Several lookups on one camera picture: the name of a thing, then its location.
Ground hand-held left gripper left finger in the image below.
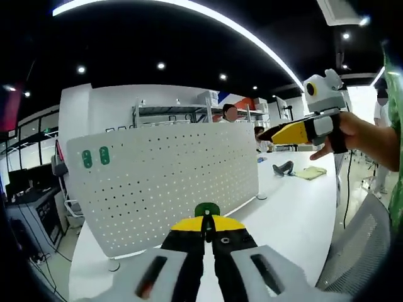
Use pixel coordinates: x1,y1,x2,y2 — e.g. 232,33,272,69
77,216,207,302

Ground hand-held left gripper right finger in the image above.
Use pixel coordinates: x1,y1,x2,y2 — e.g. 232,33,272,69
208,215,353,302

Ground white perforated mounting plate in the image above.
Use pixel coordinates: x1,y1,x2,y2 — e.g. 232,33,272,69
65,121,268,272

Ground person's right hand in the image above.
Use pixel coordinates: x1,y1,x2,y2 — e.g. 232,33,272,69
309,110,366,162

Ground metal rack with white boxes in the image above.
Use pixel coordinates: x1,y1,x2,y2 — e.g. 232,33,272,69
213,94,270,124

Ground monitor on black stand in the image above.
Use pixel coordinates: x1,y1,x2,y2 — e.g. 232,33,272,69
275,96,294,122

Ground dark grey neck pillow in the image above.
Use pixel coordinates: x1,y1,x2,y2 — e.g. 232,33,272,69
272,160,295,177

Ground pale yellow cloth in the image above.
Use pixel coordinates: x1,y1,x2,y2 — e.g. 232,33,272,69
294,165,328,181

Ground white storage box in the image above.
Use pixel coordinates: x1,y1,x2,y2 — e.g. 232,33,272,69
197,89,220,105

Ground white ceiling vent panel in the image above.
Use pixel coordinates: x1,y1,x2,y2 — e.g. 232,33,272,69
317,0,370,26

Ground metal shelf rack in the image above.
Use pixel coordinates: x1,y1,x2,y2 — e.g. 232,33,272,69
133,96,215,128

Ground grey mesh office chair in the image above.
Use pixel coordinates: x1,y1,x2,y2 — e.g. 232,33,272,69
315,191,394,295

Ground round ceiling spotlights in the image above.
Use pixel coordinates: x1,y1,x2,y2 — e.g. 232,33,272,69
23,31,351,98

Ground power strip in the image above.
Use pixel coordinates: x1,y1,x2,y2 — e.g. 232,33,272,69
29,252,52,265

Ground grey and red hanging bag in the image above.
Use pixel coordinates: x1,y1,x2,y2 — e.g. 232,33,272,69
51,140,69,177

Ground grey workbench with black top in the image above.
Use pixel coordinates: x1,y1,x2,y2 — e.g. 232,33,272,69
4,185,69,251

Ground black computer monitor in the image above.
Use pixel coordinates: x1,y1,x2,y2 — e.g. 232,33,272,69
8,169,30,193
28,163,53,190

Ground glass office partition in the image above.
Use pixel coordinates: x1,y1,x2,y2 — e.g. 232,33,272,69
0,108,60,177

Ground large red screen monitor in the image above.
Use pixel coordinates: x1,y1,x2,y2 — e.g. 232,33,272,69
0,82,23,133

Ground long ceiling light strip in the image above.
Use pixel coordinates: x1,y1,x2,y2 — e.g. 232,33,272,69
52,0,305,92

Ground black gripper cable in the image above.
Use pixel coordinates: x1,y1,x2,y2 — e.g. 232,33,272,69
342,150,354,230

